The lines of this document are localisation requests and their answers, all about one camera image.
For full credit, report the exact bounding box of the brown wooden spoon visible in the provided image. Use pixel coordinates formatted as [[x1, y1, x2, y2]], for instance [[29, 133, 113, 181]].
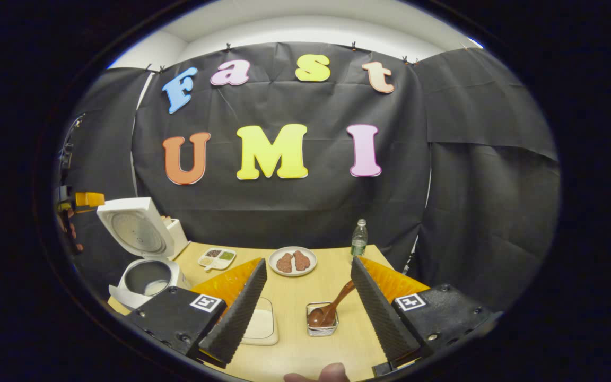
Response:
[[308, 280, 356, 328]]

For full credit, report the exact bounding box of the clear green label water bottle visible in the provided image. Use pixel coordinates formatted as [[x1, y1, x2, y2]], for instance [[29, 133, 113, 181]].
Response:
[[350, 219, 369, 263]]

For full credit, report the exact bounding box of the clear rice container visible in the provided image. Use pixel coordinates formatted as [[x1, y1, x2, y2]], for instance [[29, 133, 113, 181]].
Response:
[[242, 297, 280, 346]]

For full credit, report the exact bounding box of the white rice cooker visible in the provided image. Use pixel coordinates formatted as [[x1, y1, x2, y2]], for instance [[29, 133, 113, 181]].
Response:
[[97, 197, 192, 311]]

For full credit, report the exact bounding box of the white divided seasoning dish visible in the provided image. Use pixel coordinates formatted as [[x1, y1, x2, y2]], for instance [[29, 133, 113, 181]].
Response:
[[198, 247, 237, 272]]

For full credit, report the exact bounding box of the metal mesh chopstick holder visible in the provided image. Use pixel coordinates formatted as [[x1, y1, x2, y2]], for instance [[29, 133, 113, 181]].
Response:
[[305, 302, 339, 337]]

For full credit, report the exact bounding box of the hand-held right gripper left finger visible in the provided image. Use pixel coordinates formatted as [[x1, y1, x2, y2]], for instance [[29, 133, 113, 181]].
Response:
[[125, 258, 268, 367]]

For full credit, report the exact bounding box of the white round plate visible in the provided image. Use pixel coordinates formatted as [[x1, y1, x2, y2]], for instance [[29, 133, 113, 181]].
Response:
[[268, 246, 318, 277]]

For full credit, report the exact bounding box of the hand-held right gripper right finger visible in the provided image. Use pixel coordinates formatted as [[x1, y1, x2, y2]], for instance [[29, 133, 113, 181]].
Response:
[[351, 256, 502, 368]]

